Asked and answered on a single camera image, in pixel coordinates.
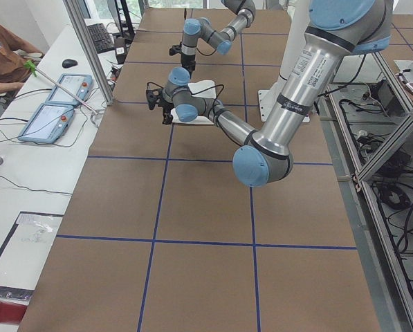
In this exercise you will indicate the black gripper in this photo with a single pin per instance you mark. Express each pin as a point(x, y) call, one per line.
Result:
point(188, 63)
point(166, 110)

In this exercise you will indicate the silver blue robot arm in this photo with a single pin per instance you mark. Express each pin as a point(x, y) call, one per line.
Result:
point(326, 31)
point(221, 40)

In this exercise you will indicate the black box with label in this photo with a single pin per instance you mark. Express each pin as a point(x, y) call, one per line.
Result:
point(120, 49)

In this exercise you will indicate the black keyboard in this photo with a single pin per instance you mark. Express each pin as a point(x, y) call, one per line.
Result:
point(101, 38)

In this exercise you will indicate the upper blue teach pendant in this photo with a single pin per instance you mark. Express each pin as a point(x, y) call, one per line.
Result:
point(78, 84)

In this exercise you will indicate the blue teach pendant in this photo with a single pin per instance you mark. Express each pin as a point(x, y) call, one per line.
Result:
point(47, 124)
point(78, 84)

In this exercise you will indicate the black computer mouse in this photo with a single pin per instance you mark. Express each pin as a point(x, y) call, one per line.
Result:
point(69, 63)

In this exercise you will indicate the lower blue teach pendant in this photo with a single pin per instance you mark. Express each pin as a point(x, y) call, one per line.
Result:
point(47, 124)

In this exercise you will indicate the metal rod with tag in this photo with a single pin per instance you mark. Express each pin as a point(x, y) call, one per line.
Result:
point(34, 70)

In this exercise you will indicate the person in brown shirt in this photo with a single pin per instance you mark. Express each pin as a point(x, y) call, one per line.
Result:
point(13, 73)

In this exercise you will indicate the clear plastic sheet sleeve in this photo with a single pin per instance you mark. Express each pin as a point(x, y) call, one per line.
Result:
point(24, 251)

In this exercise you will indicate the red cylinder object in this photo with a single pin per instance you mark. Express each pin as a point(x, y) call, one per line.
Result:
point(11, 313)

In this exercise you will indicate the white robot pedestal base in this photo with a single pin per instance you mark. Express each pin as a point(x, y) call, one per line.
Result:
point(267, 100)

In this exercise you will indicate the aluminium frame post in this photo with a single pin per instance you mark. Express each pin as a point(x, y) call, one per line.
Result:
point(78, 22)

